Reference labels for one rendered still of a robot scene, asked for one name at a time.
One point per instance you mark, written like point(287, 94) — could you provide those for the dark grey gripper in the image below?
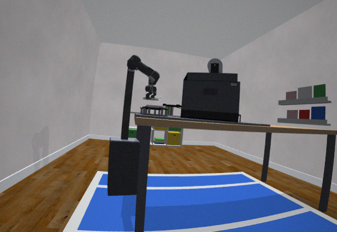
point(151, 90)

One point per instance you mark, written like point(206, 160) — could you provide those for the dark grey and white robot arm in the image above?
point(135, 63)

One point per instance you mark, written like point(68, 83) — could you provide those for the grey cylinder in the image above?
point(215, 60)

